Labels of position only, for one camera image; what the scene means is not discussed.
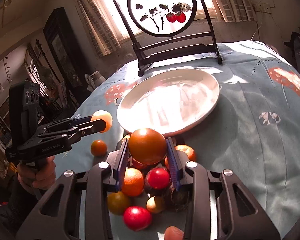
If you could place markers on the small orange tomato fruit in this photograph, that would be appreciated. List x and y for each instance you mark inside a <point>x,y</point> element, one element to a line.
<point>98,148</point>

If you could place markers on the dark wooden cabinet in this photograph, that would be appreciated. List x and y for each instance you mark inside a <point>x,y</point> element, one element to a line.
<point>67,53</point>

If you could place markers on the large red plum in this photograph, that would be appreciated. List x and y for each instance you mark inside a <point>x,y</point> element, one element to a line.
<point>137,218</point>

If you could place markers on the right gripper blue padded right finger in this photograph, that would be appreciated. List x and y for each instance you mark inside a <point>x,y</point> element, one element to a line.
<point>176,162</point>

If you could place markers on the round painted screen on stand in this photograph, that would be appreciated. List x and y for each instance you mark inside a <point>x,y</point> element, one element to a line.
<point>167,20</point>

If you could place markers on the dark brown mangosteen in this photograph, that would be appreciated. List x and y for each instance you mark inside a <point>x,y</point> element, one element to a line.
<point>176,201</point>

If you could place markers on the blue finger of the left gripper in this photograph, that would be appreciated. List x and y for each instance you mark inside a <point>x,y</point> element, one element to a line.
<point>80,120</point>

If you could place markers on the left window curtain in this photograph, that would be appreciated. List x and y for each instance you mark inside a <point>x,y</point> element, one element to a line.
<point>97,27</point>

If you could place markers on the large orange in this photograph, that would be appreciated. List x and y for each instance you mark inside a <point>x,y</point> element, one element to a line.
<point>147,146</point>

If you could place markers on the wall power socket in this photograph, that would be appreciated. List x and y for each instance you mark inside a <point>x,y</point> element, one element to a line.
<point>261,7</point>

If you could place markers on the medium mandarin orange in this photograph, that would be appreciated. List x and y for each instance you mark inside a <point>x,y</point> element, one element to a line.
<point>133,183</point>

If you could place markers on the pale orange small fruit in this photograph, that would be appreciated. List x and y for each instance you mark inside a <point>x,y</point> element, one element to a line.
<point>105,116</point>

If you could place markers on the person's left hand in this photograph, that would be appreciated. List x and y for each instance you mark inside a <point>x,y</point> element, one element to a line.
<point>42,179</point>

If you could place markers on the person's right hand fingertip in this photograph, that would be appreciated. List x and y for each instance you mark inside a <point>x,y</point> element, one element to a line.
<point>173,233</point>

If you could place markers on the window curtain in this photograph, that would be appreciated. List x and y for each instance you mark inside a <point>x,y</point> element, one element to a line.
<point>97,27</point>
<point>235,10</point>

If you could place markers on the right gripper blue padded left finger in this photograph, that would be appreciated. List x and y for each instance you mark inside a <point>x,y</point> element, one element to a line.
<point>118,161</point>

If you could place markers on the white ceramic jug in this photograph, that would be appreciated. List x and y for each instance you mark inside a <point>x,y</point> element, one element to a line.
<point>94,80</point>

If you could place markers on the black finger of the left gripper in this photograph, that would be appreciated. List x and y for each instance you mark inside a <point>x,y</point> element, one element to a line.
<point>88,129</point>

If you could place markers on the yellow green small fruit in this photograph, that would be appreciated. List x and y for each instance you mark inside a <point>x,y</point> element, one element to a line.
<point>118,202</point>

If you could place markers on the white round plate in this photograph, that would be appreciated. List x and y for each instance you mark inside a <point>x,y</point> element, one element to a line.
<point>170,102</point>

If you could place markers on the tan small fruit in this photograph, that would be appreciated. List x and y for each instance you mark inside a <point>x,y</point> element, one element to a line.
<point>155,204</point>

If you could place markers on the right window curtain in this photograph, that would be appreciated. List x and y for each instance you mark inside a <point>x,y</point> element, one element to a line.
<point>235,10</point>

